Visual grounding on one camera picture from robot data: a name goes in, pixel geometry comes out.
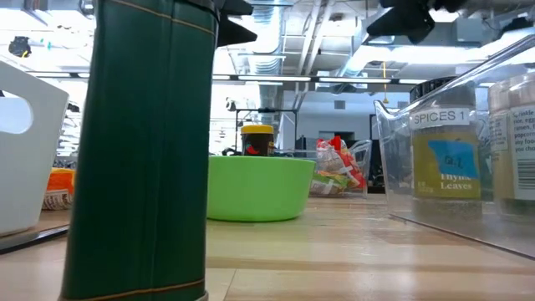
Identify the black lid spice jar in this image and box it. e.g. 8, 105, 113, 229
408, 75, 485, 221

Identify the black metal rack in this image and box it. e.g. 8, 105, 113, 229
233, 107, 298, 156

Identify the long clear plastic bin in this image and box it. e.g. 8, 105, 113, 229
373, 32, 535, 261

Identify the yellow lid seasoning jar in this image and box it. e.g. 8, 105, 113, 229
239, 123, 276, 158

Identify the yellow hanging cord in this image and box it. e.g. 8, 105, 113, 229
381, 61, 390, 105

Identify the ceiling light strip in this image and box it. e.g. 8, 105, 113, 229
211, 74, 427, 86

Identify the green plastic bowl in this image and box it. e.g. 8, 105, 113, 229
206, 155, 317, 223

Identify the pile of snack packets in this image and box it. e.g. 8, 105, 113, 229
314, 134, 369, 189

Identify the black ceiling dome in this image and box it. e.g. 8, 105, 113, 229
8, 35, 33, 59

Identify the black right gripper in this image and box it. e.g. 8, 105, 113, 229
366, 0, 471, 45

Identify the white plastic bin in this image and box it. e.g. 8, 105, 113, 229
0, 59, 70, 238

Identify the dark green tin box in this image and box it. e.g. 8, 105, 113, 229
58, 0, 222, 301

